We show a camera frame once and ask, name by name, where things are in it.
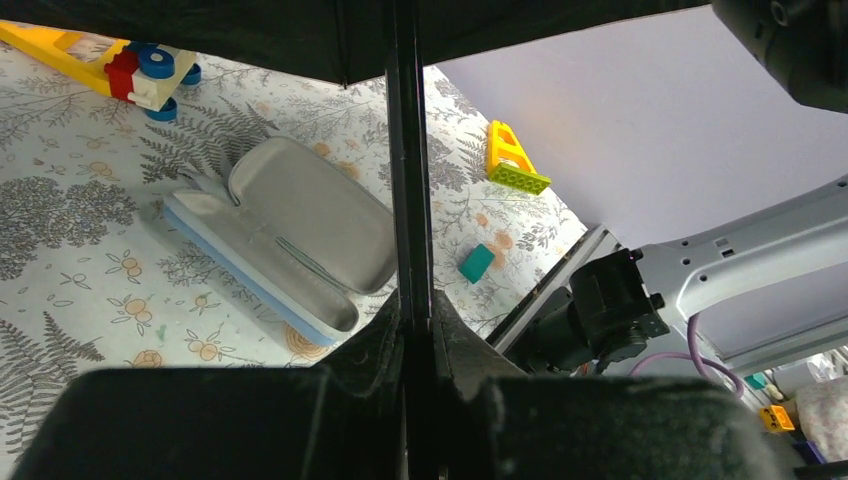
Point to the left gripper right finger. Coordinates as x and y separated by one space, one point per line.
496 422

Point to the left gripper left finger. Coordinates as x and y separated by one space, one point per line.
337 419

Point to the beige umbrella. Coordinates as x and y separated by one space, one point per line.
346 42

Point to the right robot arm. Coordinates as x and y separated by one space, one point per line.
620 301

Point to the teal block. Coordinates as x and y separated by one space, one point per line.
476 263

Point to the yellow green triangular toy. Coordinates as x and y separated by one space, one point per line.
507 163

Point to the floral cloth bag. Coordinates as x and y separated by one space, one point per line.
822 412

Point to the yellow toy with blue wheels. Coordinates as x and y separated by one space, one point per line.
141 73

